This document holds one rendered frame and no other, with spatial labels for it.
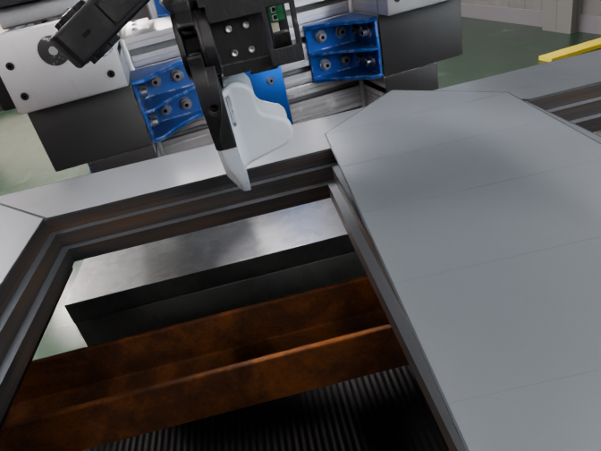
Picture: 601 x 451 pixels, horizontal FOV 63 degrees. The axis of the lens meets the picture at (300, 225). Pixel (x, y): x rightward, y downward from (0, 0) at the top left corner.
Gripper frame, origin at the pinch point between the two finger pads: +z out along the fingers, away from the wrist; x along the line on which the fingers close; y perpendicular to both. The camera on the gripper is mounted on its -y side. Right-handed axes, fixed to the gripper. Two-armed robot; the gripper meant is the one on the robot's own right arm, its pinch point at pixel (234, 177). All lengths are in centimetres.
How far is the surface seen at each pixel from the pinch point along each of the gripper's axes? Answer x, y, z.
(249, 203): 1.8, 0.4, 3.5
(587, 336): -24.2, 14.3, 0.8
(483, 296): -20.3, 11.6, 0.8
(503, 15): 409, 239, 80
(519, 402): -26.3, 10.1, 0.8
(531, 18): 373, 244, 80
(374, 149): 0.3, 12.0, 0.7
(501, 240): -16.2, 14.6, 0.8
